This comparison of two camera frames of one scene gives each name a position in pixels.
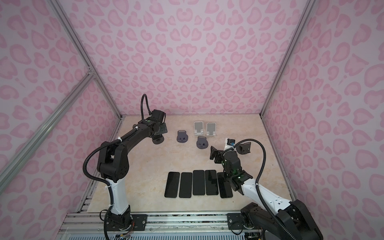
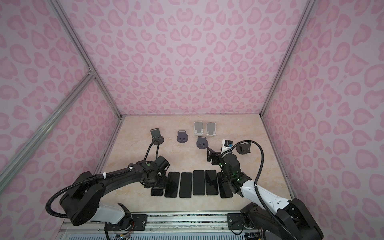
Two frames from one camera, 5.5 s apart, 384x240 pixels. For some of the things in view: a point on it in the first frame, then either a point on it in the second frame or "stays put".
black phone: [163, 128] → [157, 191]
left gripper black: [163, 128] → [162, 184]
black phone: [171, 190] stays put
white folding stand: [211, 129] stays put
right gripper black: [219, 155] stays put
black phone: [225, 186] stays put
